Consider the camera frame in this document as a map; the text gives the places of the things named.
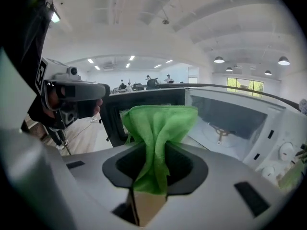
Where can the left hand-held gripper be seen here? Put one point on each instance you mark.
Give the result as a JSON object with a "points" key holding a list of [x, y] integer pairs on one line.
{"points": [[48, 68]]}

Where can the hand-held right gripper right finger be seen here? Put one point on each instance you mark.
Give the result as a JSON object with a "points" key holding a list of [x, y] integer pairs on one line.
{"points": [[216, 200]]}

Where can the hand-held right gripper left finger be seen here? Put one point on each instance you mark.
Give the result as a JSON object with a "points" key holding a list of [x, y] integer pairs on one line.
{"points": [[96, 171]]}

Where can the green cloth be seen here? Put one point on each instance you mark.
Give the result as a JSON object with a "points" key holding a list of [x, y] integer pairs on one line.
{"points": [[156, 133]]}

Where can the person's left forearm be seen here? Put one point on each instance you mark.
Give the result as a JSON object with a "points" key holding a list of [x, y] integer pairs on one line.
{"points": [[38, 114]]}

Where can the black-windowed microwave door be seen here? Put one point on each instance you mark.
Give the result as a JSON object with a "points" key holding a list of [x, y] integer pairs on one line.
{"points": [[112, 118]]}

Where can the white microwave oven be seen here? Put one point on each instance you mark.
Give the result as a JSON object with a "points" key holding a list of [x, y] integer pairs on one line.
{"points": [[275, 128]]}

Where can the person's left hand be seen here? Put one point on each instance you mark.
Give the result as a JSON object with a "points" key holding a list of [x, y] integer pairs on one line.
{"points": [[98, 106]]}

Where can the row of ceiling light panels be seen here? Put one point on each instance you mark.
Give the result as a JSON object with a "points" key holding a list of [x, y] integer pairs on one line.
{"points": [[132, 58]]}

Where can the pale green vase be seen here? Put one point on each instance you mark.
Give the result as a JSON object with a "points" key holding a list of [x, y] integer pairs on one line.
{"points": [[292, 176]]}

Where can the black metal railing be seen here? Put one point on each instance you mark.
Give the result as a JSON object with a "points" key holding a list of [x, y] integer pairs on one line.
{"points": [[239, 88]]}

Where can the window with green view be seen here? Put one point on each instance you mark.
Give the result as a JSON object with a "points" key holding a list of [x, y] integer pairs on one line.
{"points": [[244, 86]]}

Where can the pale blue artificial flowers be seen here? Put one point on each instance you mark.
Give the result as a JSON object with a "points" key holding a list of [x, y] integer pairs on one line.
{"points": [[303, 106]]}

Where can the grey pendant lamp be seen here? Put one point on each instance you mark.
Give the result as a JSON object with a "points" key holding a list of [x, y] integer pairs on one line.
{"points": [[219, 60], [283, 61], [229, 69], [268, 73]]}

